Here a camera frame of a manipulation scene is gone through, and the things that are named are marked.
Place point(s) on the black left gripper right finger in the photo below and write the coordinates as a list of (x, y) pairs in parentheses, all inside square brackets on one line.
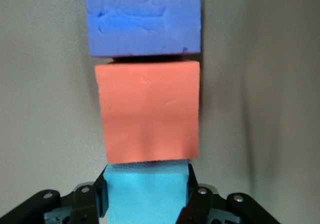
[(202, 204)]

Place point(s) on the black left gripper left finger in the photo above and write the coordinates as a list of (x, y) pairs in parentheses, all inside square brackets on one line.
[(82, 201)]

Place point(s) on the light blue foam cube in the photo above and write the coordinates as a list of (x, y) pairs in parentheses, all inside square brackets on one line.
[(147, 196)]

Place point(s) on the orange foam cube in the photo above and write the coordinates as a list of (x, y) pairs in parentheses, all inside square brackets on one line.
[(150, 111)]

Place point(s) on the dented violet blue foam cube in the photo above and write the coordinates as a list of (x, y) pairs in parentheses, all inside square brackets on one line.
[(142, 19)]

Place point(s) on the brown table mat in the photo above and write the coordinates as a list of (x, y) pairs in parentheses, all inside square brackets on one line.
[(250, 109)]

